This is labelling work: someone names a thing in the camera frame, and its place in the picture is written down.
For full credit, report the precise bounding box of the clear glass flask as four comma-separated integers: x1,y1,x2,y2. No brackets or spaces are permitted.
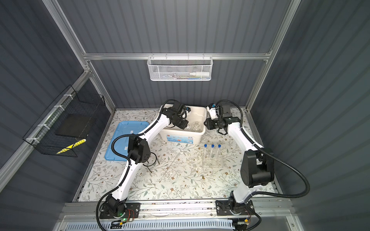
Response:
192,121,202,132

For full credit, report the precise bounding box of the white plastic storage bin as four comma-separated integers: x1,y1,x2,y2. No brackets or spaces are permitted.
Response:
160,106,207,144

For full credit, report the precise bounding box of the blue capped test tube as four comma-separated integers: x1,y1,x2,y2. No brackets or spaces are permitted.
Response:
216,144,222,166
209,144,214,164
202,144,208,166

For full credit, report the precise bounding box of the thin wire test tube brush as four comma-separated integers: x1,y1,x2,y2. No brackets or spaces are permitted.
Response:
166,153,181,175

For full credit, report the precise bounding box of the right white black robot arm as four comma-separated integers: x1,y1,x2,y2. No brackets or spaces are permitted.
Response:
204,102,310,216

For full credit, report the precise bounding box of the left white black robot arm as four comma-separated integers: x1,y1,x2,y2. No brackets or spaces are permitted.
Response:
95,99,191,220

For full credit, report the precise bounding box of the white bottle in basket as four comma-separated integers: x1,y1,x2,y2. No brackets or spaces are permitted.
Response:
189,72,211,79

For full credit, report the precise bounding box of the blue plastic lid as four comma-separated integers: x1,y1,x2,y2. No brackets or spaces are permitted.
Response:
105,121,149,162

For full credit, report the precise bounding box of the black pad in basket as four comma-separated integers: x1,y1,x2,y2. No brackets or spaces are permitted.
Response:
55,114,96,139

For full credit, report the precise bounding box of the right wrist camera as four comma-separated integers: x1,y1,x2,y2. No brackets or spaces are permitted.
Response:
206,104,218,120

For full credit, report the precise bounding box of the white wire mesh basket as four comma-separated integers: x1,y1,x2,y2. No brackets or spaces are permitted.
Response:
147,57,214,81

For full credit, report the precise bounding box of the black wire ring stand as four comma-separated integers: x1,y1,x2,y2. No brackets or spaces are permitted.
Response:
143,152,159,173

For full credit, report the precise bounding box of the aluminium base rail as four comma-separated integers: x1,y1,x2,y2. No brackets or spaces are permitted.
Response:
58,197,296,222

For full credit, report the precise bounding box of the black wire basket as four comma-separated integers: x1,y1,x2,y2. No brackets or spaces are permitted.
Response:
23,86,106,157

